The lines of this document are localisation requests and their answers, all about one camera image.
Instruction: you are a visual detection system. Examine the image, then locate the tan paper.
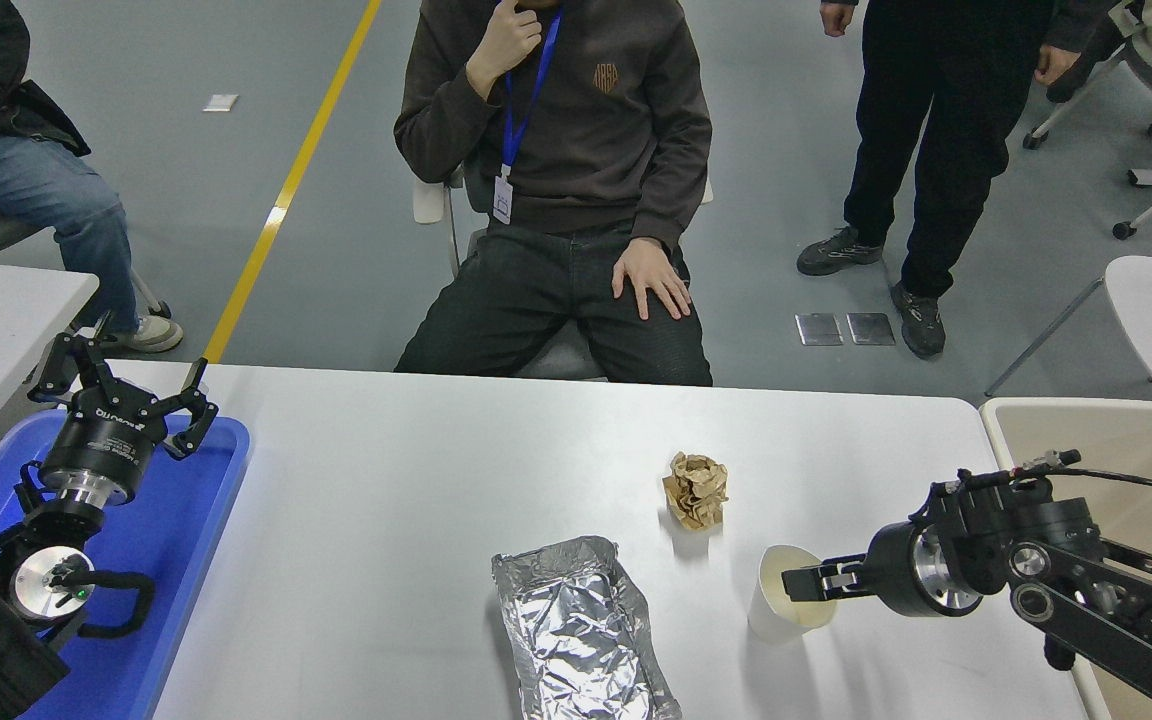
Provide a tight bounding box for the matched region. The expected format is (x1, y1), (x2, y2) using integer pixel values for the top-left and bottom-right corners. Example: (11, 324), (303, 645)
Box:
(662, 451), (730, 532)

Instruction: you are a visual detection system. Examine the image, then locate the lanyard person's left hand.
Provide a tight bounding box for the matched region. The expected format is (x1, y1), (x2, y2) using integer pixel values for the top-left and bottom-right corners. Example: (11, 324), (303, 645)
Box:
(612, 238), (694, 321)

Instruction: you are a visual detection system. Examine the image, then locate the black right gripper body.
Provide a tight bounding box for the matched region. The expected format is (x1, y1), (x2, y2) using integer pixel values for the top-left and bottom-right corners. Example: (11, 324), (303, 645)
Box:
(866, 520), (927, 616)

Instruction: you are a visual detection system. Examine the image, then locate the dark jacket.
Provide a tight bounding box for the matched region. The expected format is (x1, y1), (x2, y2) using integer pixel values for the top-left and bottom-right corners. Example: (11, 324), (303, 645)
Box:
(1044, 0), (1129, 104)

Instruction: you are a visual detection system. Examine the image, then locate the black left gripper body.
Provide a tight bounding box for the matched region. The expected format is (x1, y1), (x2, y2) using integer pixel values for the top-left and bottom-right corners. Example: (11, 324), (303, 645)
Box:
(39, 392), (169, 498)

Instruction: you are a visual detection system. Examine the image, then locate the seated person with lanyard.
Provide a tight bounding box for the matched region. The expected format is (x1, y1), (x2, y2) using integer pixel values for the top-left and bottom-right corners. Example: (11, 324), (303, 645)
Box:
(394, 0), (714, 387)

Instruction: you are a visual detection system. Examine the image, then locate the large pale bin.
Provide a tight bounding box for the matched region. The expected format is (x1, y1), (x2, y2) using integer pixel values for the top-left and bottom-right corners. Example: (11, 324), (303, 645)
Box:
(978, 397), (1152, 720)

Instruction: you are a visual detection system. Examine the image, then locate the white paper cup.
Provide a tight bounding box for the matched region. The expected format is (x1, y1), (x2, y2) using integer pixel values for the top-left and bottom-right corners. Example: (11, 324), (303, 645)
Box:
(747, 544), (840, 646)

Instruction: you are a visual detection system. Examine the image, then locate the standing person's left hand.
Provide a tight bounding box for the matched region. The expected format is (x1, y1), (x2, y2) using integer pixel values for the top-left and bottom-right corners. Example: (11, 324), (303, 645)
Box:
(1034, 45), (1079, 87)

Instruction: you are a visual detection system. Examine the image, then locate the foil tray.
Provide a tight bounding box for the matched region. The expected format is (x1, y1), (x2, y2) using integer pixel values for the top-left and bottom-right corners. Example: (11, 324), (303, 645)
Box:
(491, 535), (684, 720)

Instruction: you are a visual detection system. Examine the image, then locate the standing person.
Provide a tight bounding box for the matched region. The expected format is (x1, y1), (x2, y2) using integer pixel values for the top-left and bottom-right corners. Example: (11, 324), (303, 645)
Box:
(796, 0), (1082, 359)

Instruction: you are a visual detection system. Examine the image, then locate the blue lanyard with badge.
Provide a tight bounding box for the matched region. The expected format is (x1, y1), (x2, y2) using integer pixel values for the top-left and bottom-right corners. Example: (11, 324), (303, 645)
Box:
(492, 10), (564, 226)

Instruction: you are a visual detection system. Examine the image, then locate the seated person in jeans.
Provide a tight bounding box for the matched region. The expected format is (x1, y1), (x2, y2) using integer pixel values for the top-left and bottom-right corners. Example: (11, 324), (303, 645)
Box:
(0, 0), (185, 353)

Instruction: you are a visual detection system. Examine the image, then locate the blue plastic tray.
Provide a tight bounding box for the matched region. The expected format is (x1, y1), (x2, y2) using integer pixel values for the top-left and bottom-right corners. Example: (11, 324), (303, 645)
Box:
(0, 408), (252, 720)

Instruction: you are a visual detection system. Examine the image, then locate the lanyard person's right hand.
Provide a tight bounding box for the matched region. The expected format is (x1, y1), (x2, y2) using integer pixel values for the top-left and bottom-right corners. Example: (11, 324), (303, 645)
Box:
(466, 0), (544, 101)

